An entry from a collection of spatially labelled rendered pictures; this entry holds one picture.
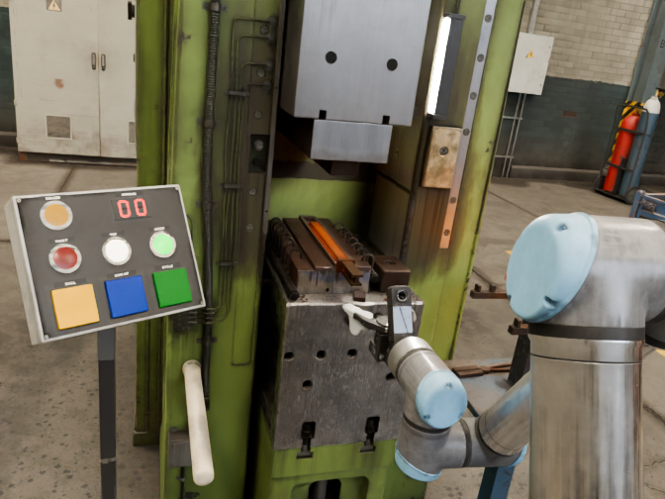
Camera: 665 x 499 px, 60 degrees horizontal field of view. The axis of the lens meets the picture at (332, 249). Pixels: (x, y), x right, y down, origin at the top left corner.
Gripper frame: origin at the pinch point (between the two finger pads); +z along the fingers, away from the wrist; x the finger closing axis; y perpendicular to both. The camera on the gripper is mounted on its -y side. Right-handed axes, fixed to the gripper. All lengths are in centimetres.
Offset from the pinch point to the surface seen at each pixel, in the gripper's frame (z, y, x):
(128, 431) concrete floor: 92, 100, -56
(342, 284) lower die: 22.7, 5.9, 0.1
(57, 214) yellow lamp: 6, -17, -66
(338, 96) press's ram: 22.6, -42.2, -7.0
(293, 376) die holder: 16.7, 29.6, -12.4
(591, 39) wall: 610, -101, 531
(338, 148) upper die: 22.6, -30.2, -5.5
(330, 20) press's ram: 23, -58, -11
